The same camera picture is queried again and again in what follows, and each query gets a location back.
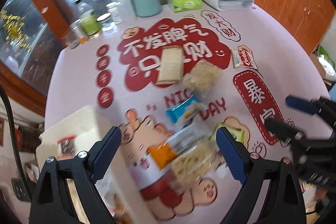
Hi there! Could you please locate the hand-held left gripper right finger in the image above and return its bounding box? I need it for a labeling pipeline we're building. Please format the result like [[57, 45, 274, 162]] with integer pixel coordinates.
[[216, 127, 306, 224]]

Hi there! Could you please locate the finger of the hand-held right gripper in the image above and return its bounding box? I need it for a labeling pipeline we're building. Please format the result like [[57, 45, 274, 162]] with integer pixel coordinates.
[[264, 118, 307, 147], [285, 95, 336, 119]]

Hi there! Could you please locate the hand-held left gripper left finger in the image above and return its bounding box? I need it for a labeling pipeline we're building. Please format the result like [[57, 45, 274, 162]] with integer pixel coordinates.
[[29, 126, 122, 224]]

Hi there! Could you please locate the white dark snack packet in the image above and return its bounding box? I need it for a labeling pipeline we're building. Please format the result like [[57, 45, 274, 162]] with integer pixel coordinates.
[[214, 153, 230, 178]]

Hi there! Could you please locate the green snack packet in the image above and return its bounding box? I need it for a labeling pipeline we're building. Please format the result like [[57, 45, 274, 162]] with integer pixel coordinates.
[[209, 122, 246, 146]]

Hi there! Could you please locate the red dark snack packet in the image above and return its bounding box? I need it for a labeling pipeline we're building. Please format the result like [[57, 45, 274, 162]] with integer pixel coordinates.
[[58, 135, 76, 155]]

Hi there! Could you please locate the rice crisp cake packet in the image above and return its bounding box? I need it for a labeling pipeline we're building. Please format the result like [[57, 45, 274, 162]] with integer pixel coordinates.
[[169, 141, 226, 188]]

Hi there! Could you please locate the white plastic storage tray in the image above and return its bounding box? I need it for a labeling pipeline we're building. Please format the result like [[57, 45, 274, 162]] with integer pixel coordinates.
[[35, 105, 137, 224]]

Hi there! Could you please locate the orange white snack packet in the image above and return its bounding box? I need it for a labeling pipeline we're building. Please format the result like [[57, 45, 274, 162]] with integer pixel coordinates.
[[148, 127, 210, 169]]

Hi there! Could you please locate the blue white snack packet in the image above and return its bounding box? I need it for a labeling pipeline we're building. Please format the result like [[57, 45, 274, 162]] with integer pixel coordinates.
[[165, 95, 204, 124]]

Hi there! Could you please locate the white red snack packet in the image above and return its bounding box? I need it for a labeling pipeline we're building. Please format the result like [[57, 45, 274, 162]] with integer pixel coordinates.
[[231, 46, 259, 69]]

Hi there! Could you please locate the round rice puff packet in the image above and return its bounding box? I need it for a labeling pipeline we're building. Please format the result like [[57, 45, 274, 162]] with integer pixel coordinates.
[[182, 60, 222, 93]]

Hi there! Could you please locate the bread slice packet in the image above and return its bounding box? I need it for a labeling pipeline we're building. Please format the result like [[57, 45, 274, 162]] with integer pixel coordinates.
[[157, 46, 183, 85]]

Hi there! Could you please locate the cardboard box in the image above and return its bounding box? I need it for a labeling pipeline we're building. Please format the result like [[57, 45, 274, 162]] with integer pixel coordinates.
[[310, 52, 336, 83]]

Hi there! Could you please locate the pink printed table cover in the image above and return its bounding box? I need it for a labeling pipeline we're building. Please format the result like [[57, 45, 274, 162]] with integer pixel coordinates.
[[45, 2, 336, 224]]

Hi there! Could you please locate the wooden floor cabinet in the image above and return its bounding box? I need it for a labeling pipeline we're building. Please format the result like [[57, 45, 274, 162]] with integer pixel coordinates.
[[253, 0, 336, 54]]

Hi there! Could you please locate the clear glass cup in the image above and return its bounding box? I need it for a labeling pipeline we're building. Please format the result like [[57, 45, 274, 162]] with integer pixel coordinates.
[[62, 20, 80, 49]]

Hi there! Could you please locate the small metal can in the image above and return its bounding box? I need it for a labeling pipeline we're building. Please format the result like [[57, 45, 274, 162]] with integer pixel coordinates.
[[75, 21, 88, 44]]

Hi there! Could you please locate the glass bottle green label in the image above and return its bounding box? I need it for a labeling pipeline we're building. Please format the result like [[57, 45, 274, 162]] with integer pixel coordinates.
[[76, 0, 101, 37]]

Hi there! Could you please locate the small glass jar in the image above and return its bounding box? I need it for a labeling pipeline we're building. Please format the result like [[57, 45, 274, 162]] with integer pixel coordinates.
[[97, 14, 114, 30]]

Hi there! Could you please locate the white pill bottle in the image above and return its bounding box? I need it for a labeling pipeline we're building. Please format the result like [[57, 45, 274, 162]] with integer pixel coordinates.
[[106, 3, 123, 24]]

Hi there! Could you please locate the white squeeze bottle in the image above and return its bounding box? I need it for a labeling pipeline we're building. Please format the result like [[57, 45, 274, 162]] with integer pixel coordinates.
[[115, 0, 137, 20]]

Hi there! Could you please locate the small gold door ornament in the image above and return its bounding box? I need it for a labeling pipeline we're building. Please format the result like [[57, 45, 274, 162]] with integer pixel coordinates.
[[0, 10, 33, 50]]

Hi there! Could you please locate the teal canister brown lid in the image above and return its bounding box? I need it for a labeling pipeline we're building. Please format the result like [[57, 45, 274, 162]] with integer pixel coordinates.
[[131, 0, 161, 18]]

